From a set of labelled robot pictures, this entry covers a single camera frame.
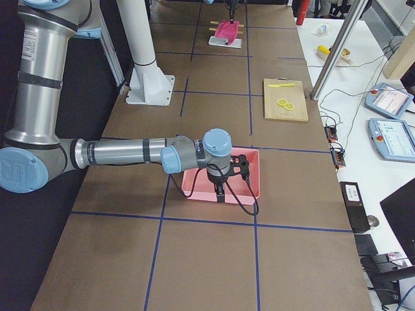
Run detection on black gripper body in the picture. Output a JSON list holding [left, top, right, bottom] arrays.
[[229, 6, 235, 19], [206, 163, 230, 187]]

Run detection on pink cleaning cloth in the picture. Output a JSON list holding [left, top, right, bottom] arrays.
[[214, 21, 239, 44]]

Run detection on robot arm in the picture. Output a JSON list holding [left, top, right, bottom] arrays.
[[201, 0, 248, 25], [1, 1, 236, 202]]

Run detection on pink plastic bin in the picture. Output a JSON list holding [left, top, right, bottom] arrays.
[[181, 147, 260, 205]]

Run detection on white rack tray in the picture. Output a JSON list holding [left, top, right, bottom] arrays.
[[208, 36, 243, 49]]

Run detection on red fire extinguisher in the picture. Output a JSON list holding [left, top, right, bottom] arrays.
[[296, 0, 311, 26]]

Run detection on yellow plastic knife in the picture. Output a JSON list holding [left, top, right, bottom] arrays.
[[267, 83, 296, 88]]

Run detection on white tube bottle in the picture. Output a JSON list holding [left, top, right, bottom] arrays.
[[312, 24, 329, 36]]

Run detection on bamboo cutting board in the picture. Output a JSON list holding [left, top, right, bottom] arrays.
[[263, 78, 309, 122]]

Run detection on lemon slice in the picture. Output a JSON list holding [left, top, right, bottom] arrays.
[[283, 102, 295, 111], [277, 98, 287, 106]]

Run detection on wooden dustpan with brush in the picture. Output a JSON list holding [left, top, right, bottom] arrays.
[[316, 45, 354, 68]]

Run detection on black power box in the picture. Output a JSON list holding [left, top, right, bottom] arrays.
[[339, 181, 370, 234]]

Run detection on teach pendant tablet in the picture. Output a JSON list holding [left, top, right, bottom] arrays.
[[368, 118, 414, 163], [364, 82, 414, 119]]

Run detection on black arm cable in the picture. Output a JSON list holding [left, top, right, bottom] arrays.
[[170, 168, 259, 216]]

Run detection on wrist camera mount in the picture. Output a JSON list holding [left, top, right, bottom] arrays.
[[227, 154, 250, 182]]

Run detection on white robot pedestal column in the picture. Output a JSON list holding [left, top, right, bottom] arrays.
[[117, 0, 175, 106]]

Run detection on aluminium frame post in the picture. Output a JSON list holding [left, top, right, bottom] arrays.
[[310, 0, 368, 100]]

